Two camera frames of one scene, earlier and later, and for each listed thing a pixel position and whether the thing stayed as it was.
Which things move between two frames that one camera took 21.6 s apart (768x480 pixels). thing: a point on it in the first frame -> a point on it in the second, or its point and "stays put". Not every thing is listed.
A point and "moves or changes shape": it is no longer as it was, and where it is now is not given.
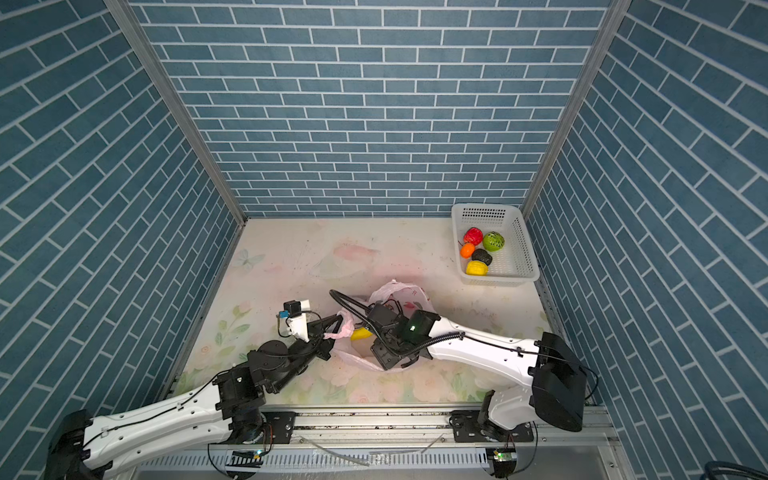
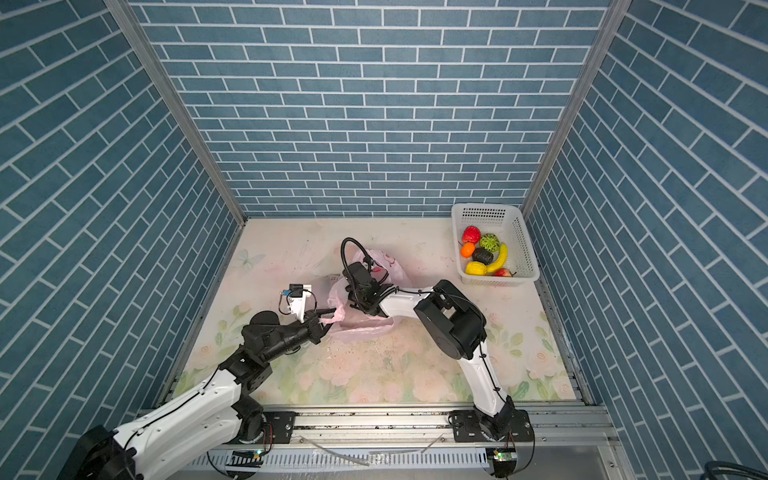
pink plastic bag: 353,340 moves or changes shape
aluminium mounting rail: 570,428 stays put
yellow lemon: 477,268 stays put
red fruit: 473,235 stays put
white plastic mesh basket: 515,264 stays put
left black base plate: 278,429 stays put
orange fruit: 466,250 stays put
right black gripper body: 386,351 -> 359,300
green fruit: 493,241 stays put
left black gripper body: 298,356 -> 292,337
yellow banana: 360,333 -> 503,256
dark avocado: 482,255 stays put
